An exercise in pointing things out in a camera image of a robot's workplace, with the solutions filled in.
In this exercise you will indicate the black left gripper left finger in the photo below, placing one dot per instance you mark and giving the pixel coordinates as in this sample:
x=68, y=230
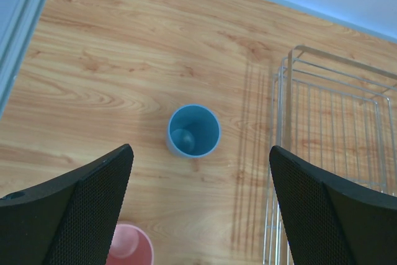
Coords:
x=69, y=219

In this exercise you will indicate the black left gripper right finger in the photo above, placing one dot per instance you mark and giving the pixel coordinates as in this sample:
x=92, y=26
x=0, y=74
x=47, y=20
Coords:
x=331, y=220

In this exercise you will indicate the pink plastic cup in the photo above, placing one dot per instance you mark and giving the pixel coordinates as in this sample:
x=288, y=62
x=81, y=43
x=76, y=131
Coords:
x=130, y=245

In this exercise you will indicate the blue plastic cup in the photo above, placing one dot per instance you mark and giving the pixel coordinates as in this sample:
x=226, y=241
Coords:
x=193, y=131

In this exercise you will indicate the metal wire dish rack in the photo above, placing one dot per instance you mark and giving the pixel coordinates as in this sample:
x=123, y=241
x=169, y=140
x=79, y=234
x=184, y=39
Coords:
x=338, y=114

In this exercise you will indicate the aluminium frame post left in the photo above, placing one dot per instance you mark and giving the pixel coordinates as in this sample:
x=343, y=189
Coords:
x=18, y=22

